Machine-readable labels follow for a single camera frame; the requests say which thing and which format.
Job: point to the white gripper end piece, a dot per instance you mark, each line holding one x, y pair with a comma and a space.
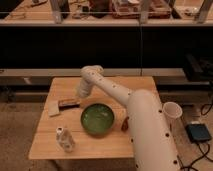
83, 89

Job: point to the long wooden shelf bench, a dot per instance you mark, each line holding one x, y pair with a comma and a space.
58, 37

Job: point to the brown black eraser block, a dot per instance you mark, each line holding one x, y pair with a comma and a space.
68, 103

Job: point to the white sponge block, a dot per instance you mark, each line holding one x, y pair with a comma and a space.
53, 109

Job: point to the green ceramic bowl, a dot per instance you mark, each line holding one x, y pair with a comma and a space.
97, 119

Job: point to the black foot pedal box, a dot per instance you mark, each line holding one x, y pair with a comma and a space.
198, 133

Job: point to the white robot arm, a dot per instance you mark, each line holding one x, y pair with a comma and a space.
154, 147

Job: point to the red brown sausage toy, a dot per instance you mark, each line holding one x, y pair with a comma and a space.
125, 126

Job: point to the wooden table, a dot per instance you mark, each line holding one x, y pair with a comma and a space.
113, 144

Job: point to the small white bottle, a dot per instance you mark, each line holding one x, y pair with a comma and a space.
65, 139

